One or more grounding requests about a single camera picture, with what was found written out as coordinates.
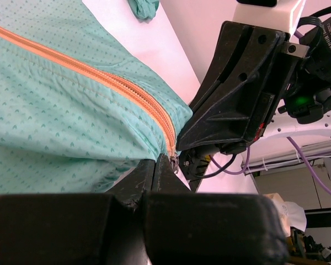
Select orange and teal hooded jacket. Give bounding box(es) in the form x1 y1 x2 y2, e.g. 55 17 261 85
0 1 193 194

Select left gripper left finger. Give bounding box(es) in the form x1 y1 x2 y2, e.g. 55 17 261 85
0 160 154 264

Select crumpled white cloth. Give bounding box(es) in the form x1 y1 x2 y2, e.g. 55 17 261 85
265 193 307 237

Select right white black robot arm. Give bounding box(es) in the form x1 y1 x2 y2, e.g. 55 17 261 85
177 17 331 153

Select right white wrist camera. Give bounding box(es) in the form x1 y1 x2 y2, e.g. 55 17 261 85
232 0 306 36

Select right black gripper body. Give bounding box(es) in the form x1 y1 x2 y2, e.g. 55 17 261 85
253 16 331 141

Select silver zipper slider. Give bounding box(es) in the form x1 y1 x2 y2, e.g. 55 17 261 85
169 153 179 174

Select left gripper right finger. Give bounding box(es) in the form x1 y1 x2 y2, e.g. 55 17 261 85
143 156 289 264

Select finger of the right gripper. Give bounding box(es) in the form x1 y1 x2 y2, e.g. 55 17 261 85
177 21 286 151

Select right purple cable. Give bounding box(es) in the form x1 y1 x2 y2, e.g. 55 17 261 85
209 27 331 202

